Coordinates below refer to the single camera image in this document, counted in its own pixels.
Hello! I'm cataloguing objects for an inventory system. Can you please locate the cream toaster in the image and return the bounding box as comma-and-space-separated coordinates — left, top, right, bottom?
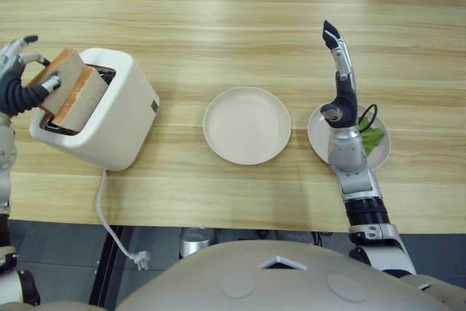
28, 47, 162, 172

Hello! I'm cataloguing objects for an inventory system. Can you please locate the green lettuce leaf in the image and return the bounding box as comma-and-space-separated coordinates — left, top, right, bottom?
358, 116, 387, 157

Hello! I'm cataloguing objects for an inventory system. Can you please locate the white cord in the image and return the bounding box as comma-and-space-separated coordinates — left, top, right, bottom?
95, 168, 152, 272

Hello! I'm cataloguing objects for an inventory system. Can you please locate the black cable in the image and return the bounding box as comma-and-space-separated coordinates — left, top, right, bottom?
358, 103, 379, 133

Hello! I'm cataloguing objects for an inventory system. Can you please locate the bread slice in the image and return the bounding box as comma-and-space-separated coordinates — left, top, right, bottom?
50, 64, 111, 134
27, 47, 89, 116

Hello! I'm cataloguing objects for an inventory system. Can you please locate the robot body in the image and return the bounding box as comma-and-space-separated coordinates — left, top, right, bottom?
115, 239, 454, 311

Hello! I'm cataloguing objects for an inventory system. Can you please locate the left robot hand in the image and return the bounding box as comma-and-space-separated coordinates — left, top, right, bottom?
0, 35, 62, 116

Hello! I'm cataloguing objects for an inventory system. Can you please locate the white plate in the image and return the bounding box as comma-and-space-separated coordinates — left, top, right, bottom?
307, 103, 392, 173

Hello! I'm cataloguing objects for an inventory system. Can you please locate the beige plate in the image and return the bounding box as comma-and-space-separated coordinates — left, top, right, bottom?
202, 86, 293, 166

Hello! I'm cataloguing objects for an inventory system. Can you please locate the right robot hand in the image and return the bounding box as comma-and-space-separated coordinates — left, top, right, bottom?
320, 19, 384, 203

